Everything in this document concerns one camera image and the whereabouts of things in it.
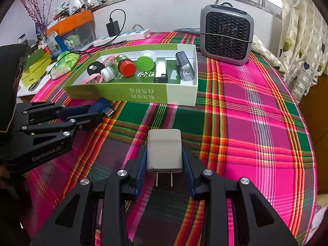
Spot patterned cream curtain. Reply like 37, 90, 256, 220
275, 0, 328, 103

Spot grey fan heater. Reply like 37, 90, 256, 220
199, 2, 255, 66

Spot brown bottle red cap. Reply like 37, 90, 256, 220
114, 55, 137, 78

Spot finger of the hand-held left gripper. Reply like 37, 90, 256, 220
15, 113, 103, 147
16, 101, 97, 124

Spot green white plastic knob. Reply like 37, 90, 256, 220
136, 50, 156, 70

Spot dark green flat box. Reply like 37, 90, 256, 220
26, 47, 52, 68

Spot black bike light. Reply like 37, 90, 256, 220
175, 51, 194, 82

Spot blue usb device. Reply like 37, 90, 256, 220
88, 97, 115, 117

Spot green tissue pack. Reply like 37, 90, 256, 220
50, 51, 80, 80

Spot black adapter cable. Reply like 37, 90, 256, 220
109, 9, 126, 41

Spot blue white carton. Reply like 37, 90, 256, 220
47, 31, 68, 57

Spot clear bin orange lid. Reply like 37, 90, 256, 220
46, 10, 96, 50

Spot white side table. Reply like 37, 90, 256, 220
17, 79, 44, 98

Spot silver black slim device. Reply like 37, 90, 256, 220
154, 58, 167, 83

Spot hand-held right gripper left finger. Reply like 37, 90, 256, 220
29, 145, 148, 246

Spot purple dried flower branches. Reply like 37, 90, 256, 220
20, 0, 55, 35

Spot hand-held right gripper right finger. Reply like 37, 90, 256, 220
181, 146, 299, 246

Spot floral white cloth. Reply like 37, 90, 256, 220
252, 37, 287, 73

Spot pink plastic case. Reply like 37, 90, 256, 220
83, 73, 103, 84

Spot white power strip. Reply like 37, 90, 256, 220
93, 28, 151, 47

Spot black power adapter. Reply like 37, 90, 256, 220
106, 21, 120, 37

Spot lime yellow flat box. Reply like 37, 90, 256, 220
20, 56, 53, 88

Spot black disc white dots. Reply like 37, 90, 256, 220
87, 61, 102, 77

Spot wooden cabinet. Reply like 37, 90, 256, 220
298, 69, 328, 205

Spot white round ribbed cap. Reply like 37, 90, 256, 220
100, 67, 115, 82

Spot white charger plug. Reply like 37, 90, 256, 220
146, 129, 183, 187

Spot pile of assorted stationery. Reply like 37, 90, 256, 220
50, 0, 95, 21

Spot green white cardboard box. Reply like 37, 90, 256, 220
63, 43, 198, 106

